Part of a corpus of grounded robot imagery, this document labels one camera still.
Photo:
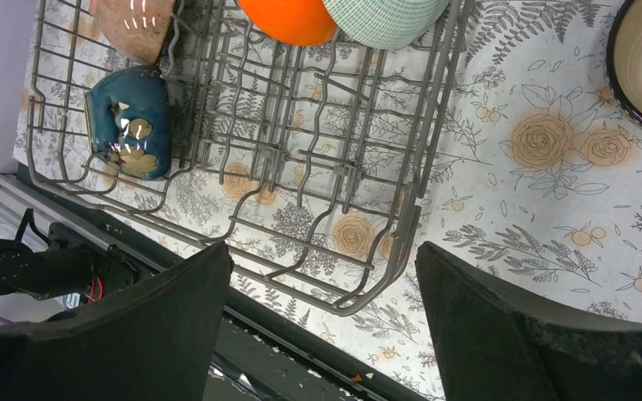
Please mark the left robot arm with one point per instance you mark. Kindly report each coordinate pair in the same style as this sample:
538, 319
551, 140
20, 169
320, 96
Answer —
62, 262

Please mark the orange bowl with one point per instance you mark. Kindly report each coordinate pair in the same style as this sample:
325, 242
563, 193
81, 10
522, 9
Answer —
296, 22

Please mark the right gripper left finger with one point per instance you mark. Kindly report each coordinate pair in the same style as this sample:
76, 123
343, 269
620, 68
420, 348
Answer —
151, 341

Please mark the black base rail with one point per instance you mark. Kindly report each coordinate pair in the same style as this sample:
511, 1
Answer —
280, 360

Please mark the dark blue bowl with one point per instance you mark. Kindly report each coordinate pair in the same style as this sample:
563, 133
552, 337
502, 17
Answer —
129, 124

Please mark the green dotted white bowl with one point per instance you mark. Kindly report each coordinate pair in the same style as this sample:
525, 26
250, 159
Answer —
385, 24

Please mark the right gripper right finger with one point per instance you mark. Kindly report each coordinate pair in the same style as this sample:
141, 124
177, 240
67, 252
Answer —
494, 340

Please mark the grey wire dish rack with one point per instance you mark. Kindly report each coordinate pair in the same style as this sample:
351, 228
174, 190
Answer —
310, 163

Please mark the brown floral bowl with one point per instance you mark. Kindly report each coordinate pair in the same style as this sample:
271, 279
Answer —
135, 28

